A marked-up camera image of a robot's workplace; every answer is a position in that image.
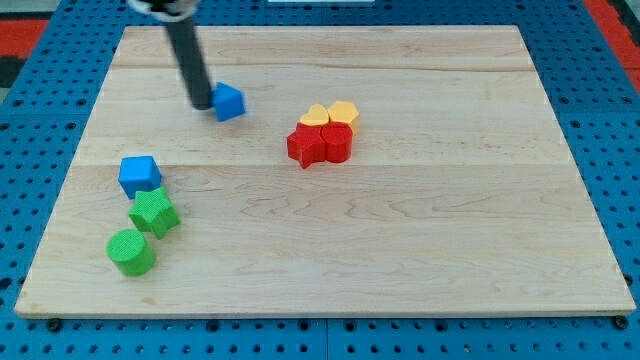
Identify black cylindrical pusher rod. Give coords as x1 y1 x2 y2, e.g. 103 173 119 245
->
165 17 212 110

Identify blue cube block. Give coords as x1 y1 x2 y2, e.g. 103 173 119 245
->
118 155 162 200

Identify yellow heart block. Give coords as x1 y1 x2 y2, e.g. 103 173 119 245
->
299 104 330 126

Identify green star block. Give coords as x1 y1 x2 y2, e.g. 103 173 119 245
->
128 187 181 239

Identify red cylinder block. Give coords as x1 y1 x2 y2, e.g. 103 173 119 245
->
321 123 353 163

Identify wooden board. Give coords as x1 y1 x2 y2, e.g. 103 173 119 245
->
15 25 636 319

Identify green cylinder block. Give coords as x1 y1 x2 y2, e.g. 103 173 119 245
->
106 229 156 277

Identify red star block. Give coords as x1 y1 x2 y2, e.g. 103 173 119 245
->
286 123 326 169

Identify yellow hexagon block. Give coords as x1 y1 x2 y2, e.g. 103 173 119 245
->
327 101 360 135

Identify blue triangle block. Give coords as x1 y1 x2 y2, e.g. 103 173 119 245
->
212 82 246 122

